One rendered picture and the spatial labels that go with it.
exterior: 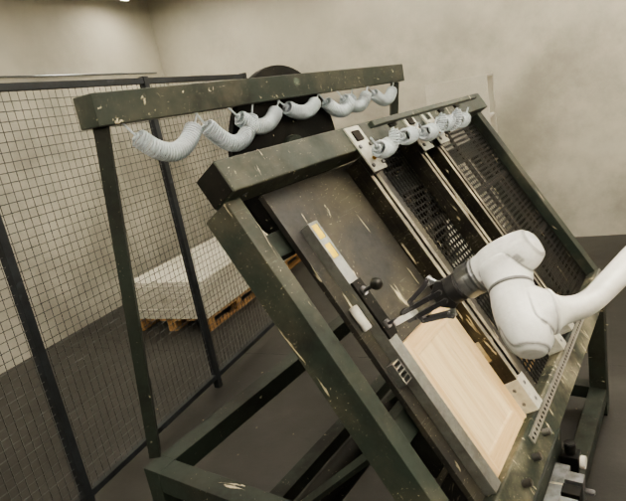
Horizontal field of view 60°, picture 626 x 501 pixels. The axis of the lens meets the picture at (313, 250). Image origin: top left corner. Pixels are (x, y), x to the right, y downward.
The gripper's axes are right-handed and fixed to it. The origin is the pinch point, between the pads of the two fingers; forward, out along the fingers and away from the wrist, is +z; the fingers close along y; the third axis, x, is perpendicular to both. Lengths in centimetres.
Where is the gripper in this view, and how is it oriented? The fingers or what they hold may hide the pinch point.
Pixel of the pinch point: (405, 316)
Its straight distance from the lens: 151.1
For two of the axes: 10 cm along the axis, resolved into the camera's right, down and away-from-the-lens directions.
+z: -6.1, 4.9, 6.2
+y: 5.7, 8.2, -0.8
